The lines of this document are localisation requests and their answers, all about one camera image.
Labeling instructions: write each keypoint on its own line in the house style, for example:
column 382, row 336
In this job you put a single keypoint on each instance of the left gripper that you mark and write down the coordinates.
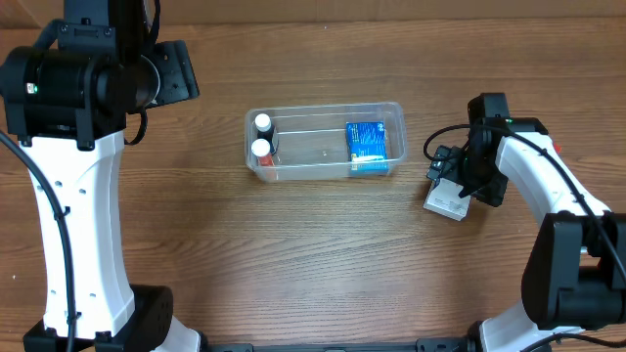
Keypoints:
column 175, row 71

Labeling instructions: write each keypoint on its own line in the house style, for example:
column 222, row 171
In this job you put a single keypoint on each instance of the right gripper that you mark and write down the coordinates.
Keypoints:
column 489, row 188

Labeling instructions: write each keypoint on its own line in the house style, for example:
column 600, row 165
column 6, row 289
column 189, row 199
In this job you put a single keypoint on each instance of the white medicine box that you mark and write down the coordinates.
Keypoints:
column 443, row 198

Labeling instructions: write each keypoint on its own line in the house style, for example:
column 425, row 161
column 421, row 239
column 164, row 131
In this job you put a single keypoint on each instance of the blue lozenge box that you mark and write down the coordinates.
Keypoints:
column 367, row 154

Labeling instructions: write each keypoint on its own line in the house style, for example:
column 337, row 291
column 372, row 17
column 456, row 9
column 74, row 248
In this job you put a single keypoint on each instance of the dark bottle white cap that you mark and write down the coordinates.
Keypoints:
column 266, row 130

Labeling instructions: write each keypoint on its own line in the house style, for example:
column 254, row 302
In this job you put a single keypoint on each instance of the orange bottle white cap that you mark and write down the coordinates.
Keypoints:
column 261, row 150

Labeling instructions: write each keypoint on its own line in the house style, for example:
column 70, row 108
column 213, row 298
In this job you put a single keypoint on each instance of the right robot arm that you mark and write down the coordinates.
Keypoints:
column 574, row 280

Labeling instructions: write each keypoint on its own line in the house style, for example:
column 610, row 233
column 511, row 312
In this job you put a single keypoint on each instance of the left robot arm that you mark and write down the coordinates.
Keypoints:
column 67, row 97

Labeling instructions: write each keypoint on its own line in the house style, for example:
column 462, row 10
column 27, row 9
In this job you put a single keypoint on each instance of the clear plastic container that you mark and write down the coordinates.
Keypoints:
column 312, row 140

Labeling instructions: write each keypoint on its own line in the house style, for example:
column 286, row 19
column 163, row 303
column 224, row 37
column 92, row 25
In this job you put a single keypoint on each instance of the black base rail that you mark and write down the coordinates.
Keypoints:
column 332, row 347

